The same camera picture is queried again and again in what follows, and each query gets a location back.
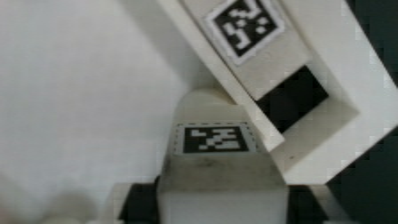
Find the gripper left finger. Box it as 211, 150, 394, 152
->
99, 183, 160, 224

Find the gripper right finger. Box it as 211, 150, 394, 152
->
282, 183, 357, 224

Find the white table leg with tag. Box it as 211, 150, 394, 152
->
156, 89, 288, 224

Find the white square table top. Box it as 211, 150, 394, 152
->
0, 0, 220, 224

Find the white U-shaped obstacle fence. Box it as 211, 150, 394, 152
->
272, 0, 398, 185

